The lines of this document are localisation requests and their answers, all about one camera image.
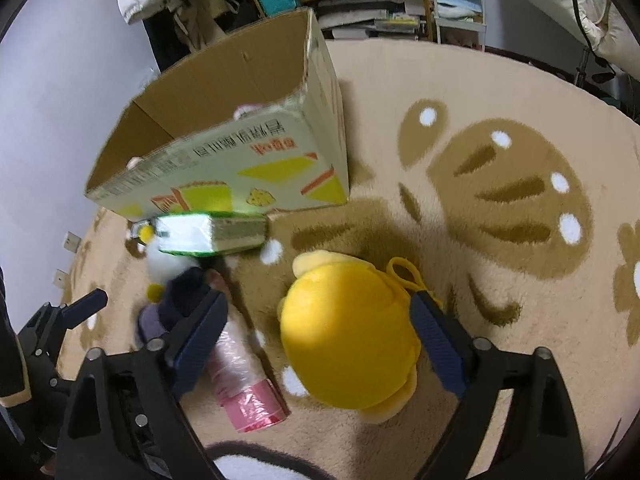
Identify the beige hanging trousers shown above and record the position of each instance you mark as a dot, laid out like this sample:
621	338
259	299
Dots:
200	15

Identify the white and yellow plush toy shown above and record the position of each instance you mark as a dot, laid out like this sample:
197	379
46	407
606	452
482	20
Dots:
165	265

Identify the white wall socket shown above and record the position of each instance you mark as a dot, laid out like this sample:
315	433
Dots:
70	241
60	278

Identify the beige patterned blanket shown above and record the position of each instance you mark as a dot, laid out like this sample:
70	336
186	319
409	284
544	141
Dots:
500	310

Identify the printed cardboard box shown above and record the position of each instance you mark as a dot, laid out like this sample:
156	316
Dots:
280	160

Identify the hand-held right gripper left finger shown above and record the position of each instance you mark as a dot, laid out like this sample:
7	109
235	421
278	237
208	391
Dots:
200	340

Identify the green tissue pack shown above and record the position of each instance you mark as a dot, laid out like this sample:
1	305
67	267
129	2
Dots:
200	232

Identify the pink plastic bag roll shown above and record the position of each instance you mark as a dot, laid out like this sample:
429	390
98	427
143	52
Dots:
245	385

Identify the pile of books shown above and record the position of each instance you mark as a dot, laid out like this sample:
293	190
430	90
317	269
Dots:
370	15

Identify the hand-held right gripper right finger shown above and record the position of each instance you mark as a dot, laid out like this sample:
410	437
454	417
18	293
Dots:
440	345

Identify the wooden bookshelf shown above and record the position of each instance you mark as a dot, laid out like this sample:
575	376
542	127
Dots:
427	5

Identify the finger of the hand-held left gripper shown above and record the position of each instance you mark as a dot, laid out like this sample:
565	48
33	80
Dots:
85	306

